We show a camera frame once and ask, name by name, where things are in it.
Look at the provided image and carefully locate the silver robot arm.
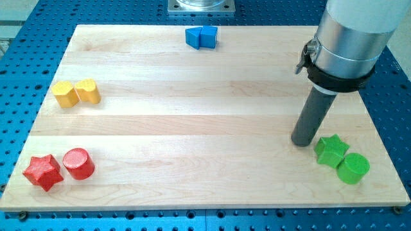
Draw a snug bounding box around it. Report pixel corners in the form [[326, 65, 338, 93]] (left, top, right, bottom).
[[314, 0, 410, 79]]

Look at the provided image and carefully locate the light wooden board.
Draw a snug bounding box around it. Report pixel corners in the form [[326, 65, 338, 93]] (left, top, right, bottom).
[[1, 25, 410, 212]]

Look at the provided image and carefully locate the blue triangular block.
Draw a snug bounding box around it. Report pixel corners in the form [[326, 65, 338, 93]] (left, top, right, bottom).
[[185, 27, 202, 49]]

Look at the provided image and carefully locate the blue cube block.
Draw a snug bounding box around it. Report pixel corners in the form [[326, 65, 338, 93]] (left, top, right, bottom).
[[200, 26, 218, 49]]

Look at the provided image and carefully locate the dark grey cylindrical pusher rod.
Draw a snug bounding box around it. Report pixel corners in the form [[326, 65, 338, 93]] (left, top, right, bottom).
[[291, 87, 337, 147]]

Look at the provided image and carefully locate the yellow heart block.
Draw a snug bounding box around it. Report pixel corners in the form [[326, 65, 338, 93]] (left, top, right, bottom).
[[74, 78, 101, 104]]

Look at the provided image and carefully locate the green star block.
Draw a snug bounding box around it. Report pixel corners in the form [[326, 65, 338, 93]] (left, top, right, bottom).
[[314, 134, 350, 169]]

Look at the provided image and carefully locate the red cylinder block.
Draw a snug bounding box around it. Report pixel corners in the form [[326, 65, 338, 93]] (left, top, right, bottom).
[[62, 148, 95, 180]]

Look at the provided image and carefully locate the yellow hexagon block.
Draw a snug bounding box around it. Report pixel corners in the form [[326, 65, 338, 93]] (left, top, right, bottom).
[[51, 81, 80, 108]]

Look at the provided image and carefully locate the green cylinder block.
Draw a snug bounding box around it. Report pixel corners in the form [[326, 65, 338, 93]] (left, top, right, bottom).
[[337, 153, 370, 185]]

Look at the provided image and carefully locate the red star block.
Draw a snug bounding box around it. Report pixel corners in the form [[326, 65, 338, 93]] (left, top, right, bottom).
[[23, 155, 64, 192]]

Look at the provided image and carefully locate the blue perforated metal table plate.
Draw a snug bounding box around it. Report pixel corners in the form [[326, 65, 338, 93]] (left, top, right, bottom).
[[1, 0, 410, 230]]

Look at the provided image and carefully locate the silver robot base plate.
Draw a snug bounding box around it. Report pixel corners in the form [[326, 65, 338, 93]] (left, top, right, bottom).
[[167, 0, 236, 15]]

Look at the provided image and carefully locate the black clamp ring with lever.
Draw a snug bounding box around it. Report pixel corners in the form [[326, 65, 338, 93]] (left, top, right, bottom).
[[295, 39, 376, 94]]

